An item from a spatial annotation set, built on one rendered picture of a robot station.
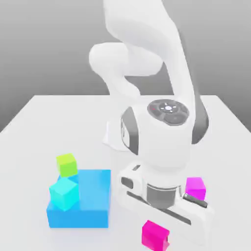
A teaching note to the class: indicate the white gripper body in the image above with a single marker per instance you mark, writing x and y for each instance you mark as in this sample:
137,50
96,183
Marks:
196,217

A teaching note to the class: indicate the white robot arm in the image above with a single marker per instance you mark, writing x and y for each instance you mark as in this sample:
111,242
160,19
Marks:
166,137

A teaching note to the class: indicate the small magenta cube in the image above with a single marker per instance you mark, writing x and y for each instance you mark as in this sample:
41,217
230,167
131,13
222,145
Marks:
195,187

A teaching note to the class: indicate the small pink cube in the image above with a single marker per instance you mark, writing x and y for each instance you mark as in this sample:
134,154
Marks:
154,236

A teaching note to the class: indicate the small cyan cube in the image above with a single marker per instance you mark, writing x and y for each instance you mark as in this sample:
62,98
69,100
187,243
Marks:
63,194

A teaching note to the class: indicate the small lime green cube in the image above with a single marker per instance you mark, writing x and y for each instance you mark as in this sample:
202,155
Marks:
66,165

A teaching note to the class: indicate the large blue box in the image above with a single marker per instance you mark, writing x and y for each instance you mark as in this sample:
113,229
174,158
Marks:
94,192

